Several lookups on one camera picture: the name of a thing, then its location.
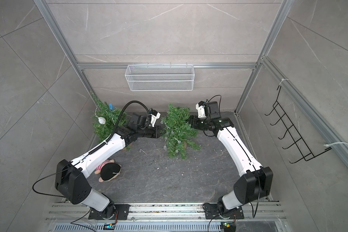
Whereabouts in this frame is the black wire hook rack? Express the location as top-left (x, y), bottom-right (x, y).
top-left (264, 86), bottom-right (332, 164)

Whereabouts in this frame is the blue star light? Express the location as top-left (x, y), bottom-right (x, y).
top-left (108, 103), bottom-right (115, 111)

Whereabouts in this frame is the metal base rail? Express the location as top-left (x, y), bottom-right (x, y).
top-left (44, 202), bottom-right (287, 222)

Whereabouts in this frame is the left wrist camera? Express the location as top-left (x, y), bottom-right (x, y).
top-left (148, 108), bottom-right (161, 127)

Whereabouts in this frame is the white wire mesh basket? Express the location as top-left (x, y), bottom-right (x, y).
top-left (125, 64), bottom-right (195, 91)

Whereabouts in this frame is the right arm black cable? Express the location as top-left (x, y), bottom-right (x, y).
top-left (202, 94), bottom-right (263, 232)

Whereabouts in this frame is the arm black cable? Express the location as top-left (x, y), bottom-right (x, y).
top-left (202, 94), bottom-right (263, 232)
top-left (31, 100), bottom-right (151, 232)

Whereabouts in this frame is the small green christmas tree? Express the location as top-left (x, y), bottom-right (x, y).
top-left (91, 93), bottom-right (121, 143)
top-left (163, 103), bottom-right (200, 160)

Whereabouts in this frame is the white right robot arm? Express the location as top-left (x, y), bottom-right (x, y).
top-left (188, 101), bottom-right (273, 217)

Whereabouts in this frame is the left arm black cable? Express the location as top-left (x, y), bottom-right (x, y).
top-left (31, 100), bottom-right (151, 232)

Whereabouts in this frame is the clear bulb string light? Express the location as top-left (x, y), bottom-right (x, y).
top-left (163, 115), bottom-right (190, 159)

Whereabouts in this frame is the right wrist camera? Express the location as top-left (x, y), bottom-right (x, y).
top-left (196, 101), bottom-right (206, 119)

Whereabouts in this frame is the white cloud light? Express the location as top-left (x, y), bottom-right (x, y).
top-left (98, 117), bottom-right (106, 125)

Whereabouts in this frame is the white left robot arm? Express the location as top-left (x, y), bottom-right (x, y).
top-left (55, 110), bottom-right (161, 219)

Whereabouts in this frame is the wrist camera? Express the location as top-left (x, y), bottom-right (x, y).
top-left (196, 101), bottom-right (206, 119)
top-left (148, 108), bottom-right (161, 127)

